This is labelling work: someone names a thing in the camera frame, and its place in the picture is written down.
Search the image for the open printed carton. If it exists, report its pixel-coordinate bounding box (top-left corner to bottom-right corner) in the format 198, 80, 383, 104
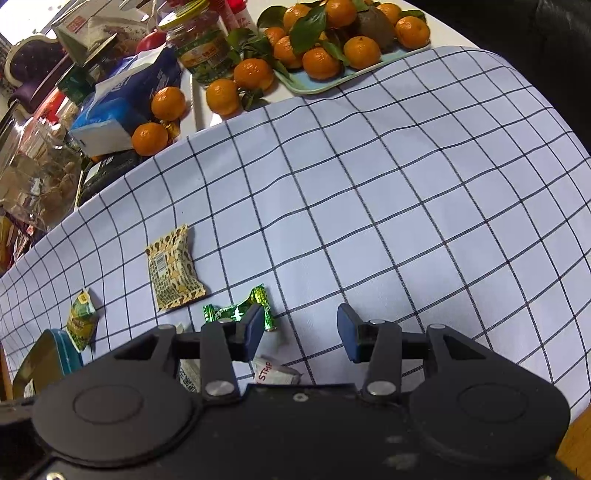
53, 4, 158, 65

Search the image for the pile of red snack wrappers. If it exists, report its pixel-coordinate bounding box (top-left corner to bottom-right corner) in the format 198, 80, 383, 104
0, 212, 35, 278

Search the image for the dark upholstered furniture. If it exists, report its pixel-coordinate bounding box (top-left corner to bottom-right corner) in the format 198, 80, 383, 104
531, 0, 591, 158

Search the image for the pale blue fruit tray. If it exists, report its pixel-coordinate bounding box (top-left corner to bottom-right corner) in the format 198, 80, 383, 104
272, 46, 432, 96

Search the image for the flat black box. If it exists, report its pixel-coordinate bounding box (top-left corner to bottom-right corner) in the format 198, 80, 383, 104
76, 150, 155, 206

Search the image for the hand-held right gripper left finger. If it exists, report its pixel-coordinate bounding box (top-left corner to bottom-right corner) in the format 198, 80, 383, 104
113, 304, 266, 400

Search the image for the teal tin box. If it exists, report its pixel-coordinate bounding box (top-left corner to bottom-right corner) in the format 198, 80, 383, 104
11, 329, 86, 400

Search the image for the blue checked tablecloth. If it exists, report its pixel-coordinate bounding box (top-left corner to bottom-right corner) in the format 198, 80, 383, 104
0, 46, 591, 416

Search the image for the brown kiwi fruit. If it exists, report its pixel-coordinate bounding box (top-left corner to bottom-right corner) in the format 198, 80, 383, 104
355, 4, 398, 51

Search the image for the beige patterned snack packet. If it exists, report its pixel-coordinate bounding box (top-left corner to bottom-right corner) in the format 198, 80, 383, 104
144, 224, 208, 312

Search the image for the green packet with yellow badge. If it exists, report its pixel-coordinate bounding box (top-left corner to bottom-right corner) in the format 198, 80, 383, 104
66, 288, 99, 352

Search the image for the loose tangerine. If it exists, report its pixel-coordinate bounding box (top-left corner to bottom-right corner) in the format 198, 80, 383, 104
205, 78, 242, 116
130, 121, 170, 158
151, 86, 188, 122
233, 58, 275, 92

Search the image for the glass jar of walnuts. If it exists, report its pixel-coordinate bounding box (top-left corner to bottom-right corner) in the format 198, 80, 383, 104
0, 117, 84, 232

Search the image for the white sesame snack packet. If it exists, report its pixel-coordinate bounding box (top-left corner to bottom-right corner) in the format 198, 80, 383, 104
173, 323, 202, 393

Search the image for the glass jar with green lid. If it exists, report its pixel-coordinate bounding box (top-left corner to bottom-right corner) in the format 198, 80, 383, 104
159, 0, 234, 86

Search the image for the green foil candy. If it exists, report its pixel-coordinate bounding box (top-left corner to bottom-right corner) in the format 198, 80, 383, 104
202, 285, 279, 334

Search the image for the pile of leafy tangerines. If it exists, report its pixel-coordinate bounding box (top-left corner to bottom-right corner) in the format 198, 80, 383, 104
256, 0, 432, 81

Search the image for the purple upholstered chair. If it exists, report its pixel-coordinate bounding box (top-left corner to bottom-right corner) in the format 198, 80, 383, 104
4, 34, 70, 100

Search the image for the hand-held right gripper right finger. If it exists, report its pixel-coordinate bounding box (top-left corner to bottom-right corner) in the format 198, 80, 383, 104
337, 303, 499, 400

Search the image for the small white snack packet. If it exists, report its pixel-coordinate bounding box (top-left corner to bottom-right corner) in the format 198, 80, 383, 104
252, 354, 302, 386

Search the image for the blue and white tissue pack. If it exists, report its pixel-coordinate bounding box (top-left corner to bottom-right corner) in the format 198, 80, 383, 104
68, 48, 183, 155

